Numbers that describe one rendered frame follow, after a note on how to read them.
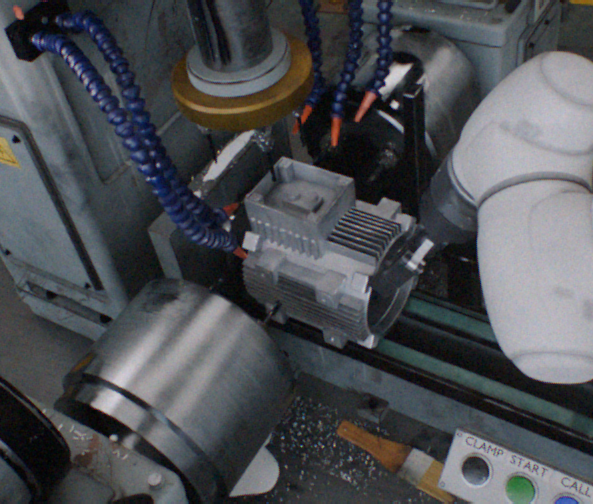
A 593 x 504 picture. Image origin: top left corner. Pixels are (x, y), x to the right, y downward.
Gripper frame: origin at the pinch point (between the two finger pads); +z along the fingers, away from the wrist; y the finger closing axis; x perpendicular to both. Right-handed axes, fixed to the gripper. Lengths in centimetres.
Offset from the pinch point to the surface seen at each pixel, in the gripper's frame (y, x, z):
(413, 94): -18.4, -11.6, -10.2
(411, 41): -41.0, -17.4, 3.1
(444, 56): -41.7, -11.8, 2.2
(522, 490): 18.7, 23.0, -9.7
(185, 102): 2.5, -33.0, -7.4
